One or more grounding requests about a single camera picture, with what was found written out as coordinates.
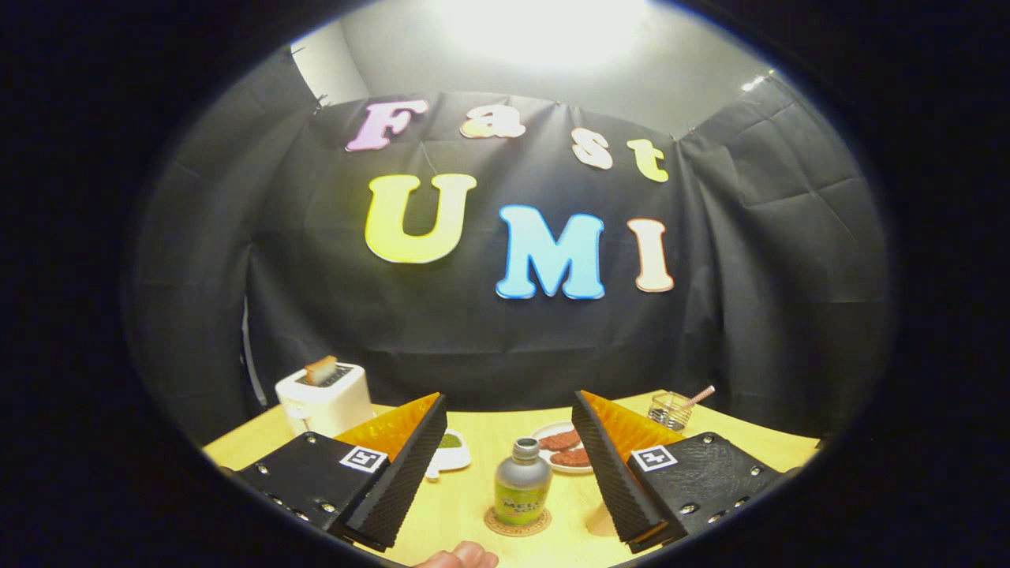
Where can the silver green juice bottle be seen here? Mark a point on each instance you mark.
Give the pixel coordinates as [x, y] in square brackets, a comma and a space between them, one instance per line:
[522, 489]

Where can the small white plate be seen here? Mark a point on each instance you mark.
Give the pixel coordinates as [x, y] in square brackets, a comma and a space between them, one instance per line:
[544, 457]

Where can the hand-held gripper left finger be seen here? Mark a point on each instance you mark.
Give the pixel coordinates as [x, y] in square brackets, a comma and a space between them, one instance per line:
[402, 489]

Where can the brown meat slice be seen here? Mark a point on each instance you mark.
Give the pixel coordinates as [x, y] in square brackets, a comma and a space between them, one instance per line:
[572, 457]
[560, 440]

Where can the white divided dish with beans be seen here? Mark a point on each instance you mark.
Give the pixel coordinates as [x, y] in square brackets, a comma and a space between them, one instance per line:
[455, 459]

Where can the striped drinking straw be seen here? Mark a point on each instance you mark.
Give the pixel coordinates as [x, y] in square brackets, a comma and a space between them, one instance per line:
[701, 395]

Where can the wooden table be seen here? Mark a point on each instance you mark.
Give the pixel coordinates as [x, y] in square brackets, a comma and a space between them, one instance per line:
[465, 513]

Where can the toast slice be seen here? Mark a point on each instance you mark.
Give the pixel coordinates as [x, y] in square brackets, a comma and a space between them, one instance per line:
[321, 371]

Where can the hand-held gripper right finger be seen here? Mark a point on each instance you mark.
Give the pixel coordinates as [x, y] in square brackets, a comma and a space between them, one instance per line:
[619, 489]

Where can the round cork coaster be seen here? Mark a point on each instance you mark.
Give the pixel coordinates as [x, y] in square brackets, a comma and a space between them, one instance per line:
[505, 530]

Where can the white toaster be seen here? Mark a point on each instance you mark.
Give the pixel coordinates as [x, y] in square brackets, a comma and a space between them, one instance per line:
[327, 406]

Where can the black backdrop cloth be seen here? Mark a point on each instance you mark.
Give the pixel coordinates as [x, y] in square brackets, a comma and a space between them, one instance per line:
[473, 347]

